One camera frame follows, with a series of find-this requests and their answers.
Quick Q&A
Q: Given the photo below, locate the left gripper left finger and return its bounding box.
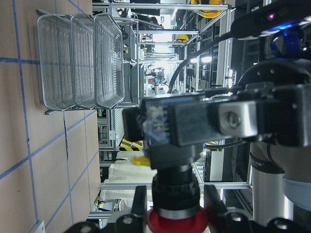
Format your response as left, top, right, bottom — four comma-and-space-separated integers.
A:
131, 185, 147, 217

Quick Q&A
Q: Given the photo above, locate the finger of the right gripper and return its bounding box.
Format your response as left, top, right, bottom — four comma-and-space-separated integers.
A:
122, 108, 146, 141

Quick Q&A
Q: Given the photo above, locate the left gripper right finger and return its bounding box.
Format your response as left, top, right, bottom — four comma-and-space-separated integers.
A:
204, 184, 227, 218

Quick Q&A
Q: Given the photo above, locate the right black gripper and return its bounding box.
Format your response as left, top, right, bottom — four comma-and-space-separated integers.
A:
169, 58, 311, 147

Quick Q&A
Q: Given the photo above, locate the red push button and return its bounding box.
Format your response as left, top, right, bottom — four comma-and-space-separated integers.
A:
139, 95, 208, 233

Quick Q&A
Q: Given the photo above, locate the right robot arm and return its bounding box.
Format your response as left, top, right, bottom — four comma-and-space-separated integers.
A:
123, 58, 311, 223

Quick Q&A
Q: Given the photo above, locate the wire mesh shelf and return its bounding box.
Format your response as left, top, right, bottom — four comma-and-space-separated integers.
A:
37, 10, 139, 113

